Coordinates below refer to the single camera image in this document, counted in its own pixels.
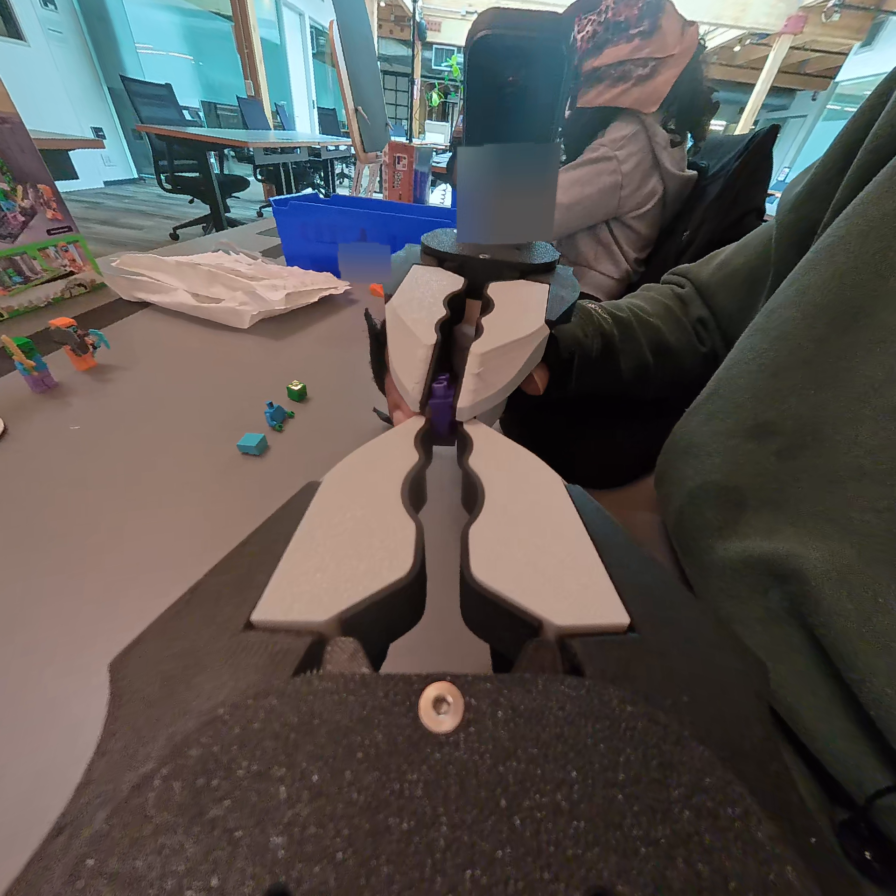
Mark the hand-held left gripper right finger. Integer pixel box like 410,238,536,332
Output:
458,419,631,674

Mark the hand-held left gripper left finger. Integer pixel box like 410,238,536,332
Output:
249,418,428,674

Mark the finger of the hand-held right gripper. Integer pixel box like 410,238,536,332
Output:
455,280,553,422
384,265,469,414

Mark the purple toy legs piece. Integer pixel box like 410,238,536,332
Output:
428,372,458,446

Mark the blue plastic bin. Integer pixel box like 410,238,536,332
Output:
269,192,460,278

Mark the small orange grey brick model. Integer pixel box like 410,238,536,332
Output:
47,315,113,372

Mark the green headed toy minifigure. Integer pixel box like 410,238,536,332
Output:
0,334,60,395

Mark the person's right forearm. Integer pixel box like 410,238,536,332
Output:
545,223,779,422

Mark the person's right hand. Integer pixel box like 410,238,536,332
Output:
384,363,552,429

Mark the orange cardboard box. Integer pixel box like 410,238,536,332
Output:
381,141,435,204

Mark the white crumpled paper bag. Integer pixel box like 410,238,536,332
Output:
108,241,351,330

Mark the grey board on wooden easel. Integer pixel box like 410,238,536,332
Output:
328,0,394,198

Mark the dark green hoodie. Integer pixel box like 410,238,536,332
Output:
654,76,896,896

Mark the wooden top office table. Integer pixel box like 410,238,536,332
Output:
134,124,353,211

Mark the black office chair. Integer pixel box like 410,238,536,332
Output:
118,73,252,243

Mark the brick set cardboard box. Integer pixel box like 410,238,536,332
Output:
0,76,108,323

